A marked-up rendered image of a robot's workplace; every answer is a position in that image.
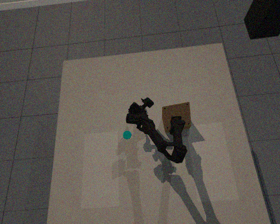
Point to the teal circle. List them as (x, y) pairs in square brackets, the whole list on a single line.
[(127, 134)]

